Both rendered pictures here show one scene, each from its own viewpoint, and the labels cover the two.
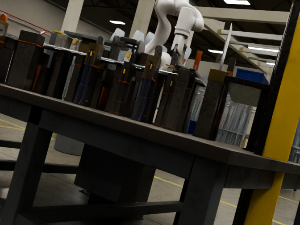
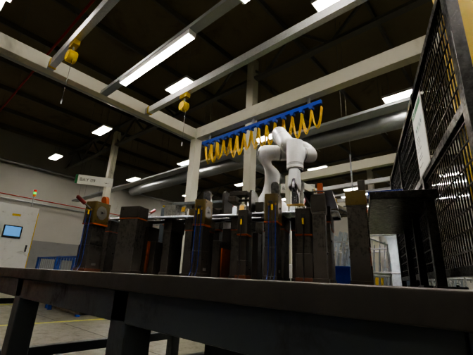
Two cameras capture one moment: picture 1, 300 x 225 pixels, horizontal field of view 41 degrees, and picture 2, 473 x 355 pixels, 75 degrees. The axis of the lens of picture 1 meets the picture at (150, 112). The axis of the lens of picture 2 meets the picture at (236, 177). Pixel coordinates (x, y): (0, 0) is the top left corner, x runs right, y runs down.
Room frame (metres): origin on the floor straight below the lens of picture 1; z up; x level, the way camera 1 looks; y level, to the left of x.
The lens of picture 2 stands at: (0.77, 0.05, 0.70)
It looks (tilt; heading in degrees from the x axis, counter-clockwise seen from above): 18 degrees up; 7
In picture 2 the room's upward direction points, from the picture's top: 3 degrees clockwise
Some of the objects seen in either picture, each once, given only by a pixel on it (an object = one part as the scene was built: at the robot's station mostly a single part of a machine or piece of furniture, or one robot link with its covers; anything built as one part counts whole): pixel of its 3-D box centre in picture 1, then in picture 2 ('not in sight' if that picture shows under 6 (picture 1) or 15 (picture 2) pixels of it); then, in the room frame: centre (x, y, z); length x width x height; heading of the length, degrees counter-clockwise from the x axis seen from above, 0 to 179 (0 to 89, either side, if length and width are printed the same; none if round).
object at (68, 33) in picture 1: (91, 39); (201, 205); (2.76, 0.53, 1.16); 0.37 x 0.14 x 0.02; 75
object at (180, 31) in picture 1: (181, 33); (295, 167); (2.25, -0.06, 1.24); 0.09 x 0.08 x 0.03; 165
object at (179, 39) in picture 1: (178, 44); (295, 179); (2.25, -0.06, 1.18); 0.10 x 0.07 x 0.11; 165
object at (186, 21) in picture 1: (185, 20); (295, 152); (2.25, -0.06, 1.32); 0.09 x 0.08 x 0.13; 106
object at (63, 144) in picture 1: (75, 126); not in sight; (5.45, 0.94, 0.36); 0.50 x 0.50 x 0.73
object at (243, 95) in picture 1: (247, 94); (392, 218); (2.33, -0.53, 1.02); 0.90 x 0.22 x 0.03; 165
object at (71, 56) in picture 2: not in sight; (67, 72); (3.52, 2.41, 2.85); 0.16 x 0.10 x 0.85; 55
